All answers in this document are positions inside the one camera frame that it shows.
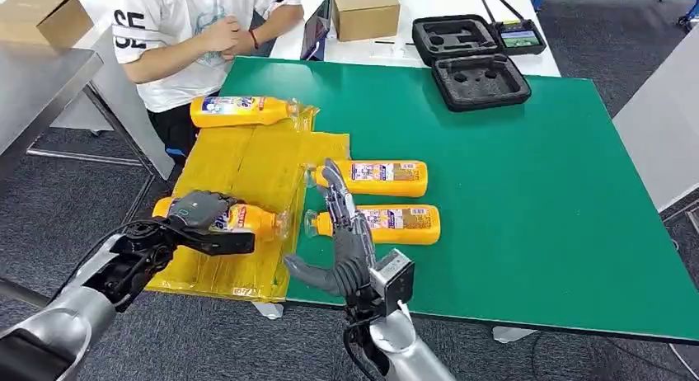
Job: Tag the grey table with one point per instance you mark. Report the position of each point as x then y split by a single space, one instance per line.
666 132

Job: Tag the person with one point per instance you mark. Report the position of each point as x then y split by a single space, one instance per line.
174 7

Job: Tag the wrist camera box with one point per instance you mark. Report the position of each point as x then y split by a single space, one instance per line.
229 244
396 280

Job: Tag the cardboard box with yellow mark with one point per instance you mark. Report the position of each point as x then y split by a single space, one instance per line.
363 12

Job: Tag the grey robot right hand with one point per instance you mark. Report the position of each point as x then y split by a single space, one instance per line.
352 258

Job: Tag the plain cardboard box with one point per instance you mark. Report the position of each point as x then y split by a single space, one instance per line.
38 15

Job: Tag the black pen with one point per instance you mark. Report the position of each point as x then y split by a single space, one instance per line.
383 41

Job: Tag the yellow plastic sheet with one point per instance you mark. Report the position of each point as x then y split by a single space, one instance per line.
246 165

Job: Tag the dark tablet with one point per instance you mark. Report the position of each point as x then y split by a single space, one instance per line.
315 31

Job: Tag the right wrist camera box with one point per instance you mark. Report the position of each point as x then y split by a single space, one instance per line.
396 280

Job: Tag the white table foot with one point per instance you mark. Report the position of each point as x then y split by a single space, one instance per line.
510 335
269 311

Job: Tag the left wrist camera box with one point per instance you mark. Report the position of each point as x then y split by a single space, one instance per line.
229 244

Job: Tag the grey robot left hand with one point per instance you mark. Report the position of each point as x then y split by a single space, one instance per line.
202 209

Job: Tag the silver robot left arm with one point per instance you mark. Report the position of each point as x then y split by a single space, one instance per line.
71 313

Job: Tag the open black foam case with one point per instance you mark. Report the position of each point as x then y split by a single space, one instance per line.
479 86

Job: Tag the black remote controller with antennas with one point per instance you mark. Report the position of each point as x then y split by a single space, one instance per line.
520 40

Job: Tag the person's right hand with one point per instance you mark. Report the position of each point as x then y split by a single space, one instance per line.
221 34

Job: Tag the steel table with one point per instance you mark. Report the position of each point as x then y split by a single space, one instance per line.
43 78

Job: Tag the orange drink bottle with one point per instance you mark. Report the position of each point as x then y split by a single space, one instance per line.
246 113
254 220
377 188
409 234

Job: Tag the green table mat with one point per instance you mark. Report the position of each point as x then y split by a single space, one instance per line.
546 203

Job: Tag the person's left hand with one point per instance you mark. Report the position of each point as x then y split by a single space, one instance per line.
240 48

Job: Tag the white table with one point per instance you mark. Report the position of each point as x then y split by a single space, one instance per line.
437 1

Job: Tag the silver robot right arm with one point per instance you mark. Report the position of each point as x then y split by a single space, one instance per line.
404 351

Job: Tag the white desk panel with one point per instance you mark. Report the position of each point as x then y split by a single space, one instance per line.
114 100

